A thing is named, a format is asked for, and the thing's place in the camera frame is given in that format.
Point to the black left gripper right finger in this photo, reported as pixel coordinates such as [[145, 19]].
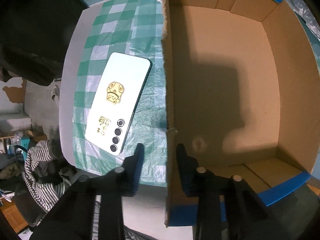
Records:
[[246, 214]]

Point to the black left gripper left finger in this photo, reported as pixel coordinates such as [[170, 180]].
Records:
[[93, 207]]

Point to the brown cardboard box blue tape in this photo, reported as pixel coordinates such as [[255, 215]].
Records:
[[242, 96]]

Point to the black white striped cloth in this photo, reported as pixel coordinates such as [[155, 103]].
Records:
[[42, 176]]

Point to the white smartphone gold stickers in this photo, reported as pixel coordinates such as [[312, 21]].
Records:
[[115, 101]]

